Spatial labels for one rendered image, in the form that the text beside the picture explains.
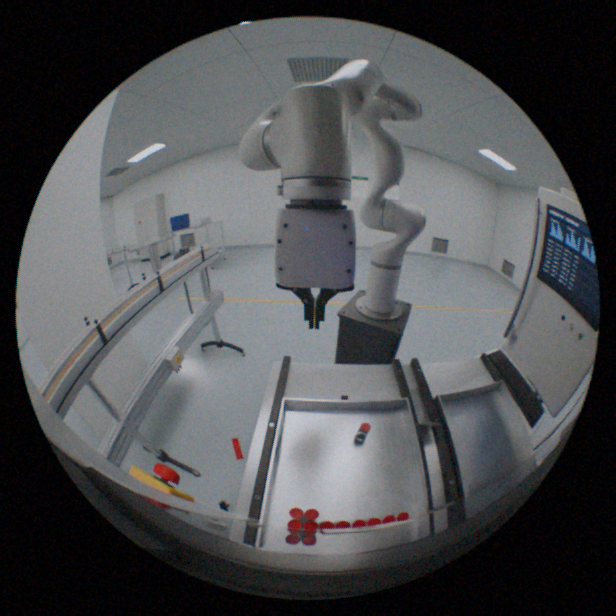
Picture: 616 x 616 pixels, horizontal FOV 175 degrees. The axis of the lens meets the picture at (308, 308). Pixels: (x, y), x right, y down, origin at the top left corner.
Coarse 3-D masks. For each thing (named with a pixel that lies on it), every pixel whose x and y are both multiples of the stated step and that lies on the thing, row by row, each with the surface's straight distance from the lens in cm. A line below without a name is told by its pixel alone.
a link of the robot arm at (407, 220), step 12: (396, 204) 70; (408, 204) 71; (384, 216) 69; (396, 216) 69; (408, 216) 68; (420, 216) 70; (384, 228) 72; (396, 228) 70; (408, 228) 68; (420, 228) 70; (396, 240) 71; (408, 240) 70; (372, 252) 75; (384, 252) 71; (396, 252) 71; (372, 264) 75; (384, 264) 72; (396, 264) 73
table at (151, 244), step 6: (168, 234) 402; (174, 234) 376; (150, 240) 396; (156, 240) 358; (162, 240) 344; (138, 246) 365; (144, 246) 341; (150, 246) 338; (156, 246) 381; (132, 252) 356; (150, 252) 379; (156, 252) 380; (150, 258) 382; (156, 258) 380; (156, 264) 381; (156, 270) 383
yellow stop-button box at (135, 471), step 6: (132, 468) 32; (138, 468) 32; (132, 474) 32; (138, 474) 31; (144, 474) 31; (144, 480) 31; (150, 480) 30; (156, 480) 30; (162, 480) 32; (156, 486) 29; (162, 486) 29; (168, 486) 29; (168, 492) 28; (174, 492) 29; (180, 492) 31; (186, 498) 32; (192, 498) 34
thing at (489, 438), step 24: (504, 384) 67; (456, 408) 55; (480, 408) 60; (504, 408) 66; (456, 432) 52; (480, 432) 56; (504, 432) 62; (456, 456) 45; (480, 456) 53; (504, 456) 59; (456, 480) 46; (480, 480) 52
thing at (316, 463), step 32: (288, 416) 44; (320, 416) 44; (352, 416) 45; (384, 416) 46; (288, 448) 41; (320, 448) 41; (352, 448) 42; (384, 448) 43; (416, 448) 42; (288, 480) 39; (320, 480) 39; (352, 480) 40; (384, 480) 41; (416, 480) 42; (288, 512) 38; (320, 512) 38; (352, 512) 39; (384, 512) 40; (416, 512) 43
